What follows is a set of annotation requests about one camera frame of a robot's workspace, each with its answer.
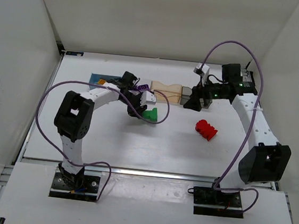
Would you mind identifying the yellow lego block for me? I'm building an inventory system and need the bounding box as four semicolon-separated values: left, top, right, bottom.
97;79;107;86

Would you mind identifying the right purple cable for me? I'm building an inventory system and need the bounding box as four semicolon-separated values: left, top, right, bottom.
186;37;276;217

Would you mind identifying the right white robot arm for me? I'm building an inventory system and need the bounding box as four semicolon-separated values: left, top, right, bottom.
183;63;291;193

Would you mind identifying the red lego block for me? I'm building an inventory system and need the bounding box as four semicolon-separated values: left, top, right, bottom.
195;119;218;141

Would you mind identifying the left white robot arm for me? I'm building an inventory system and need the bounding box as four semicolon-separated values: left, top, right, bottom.
54;72;154;182

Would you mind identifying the aluminium table rail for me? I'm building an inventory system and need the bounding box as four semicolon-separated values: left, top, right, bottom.
21;157;215;183

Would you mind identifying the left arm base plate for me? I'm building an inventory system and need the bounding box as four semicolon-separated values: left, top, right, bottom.
48;169;102;202

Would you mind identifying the grey container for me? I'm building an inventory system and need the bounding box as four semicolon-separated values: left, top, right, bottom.
179;86;214;110

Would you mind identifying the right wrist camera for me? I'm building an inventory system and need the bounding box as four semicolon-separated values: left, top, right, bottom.
193;63;210;79

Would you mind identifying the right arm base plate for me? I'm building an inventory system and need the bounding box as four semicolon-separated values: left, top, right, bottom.
187;186;244;219

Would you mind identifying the orange container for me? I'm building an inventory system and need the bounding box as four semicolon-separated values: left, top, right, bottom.
151;80;182;104

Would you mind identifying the purple cable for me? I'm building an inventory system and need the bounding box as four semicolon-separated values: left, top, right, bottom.
186;37;276;217
28;76;172;209

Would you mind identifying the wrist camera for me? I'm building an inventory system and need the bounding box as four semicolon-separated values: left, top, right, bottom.
193;63;210;79
140;91;157;105

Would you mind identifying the blue container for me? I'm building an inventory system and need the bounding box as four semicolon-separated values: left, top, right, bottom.
89;73;120;90

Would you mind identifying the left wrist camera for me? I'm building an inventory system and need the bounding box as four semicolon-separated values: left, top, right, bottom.
140;91;157;105

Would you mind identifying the green lego block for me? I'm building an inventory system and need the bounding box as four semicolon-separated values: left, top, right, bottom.
141;107;158;122

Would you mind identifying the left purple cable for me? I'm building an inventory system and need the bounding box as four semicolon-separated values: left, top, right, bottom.
28;76;172;209

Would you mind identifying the purple lego block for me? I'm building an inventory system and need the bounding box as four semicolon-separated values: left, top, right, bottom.
136;84;150;92

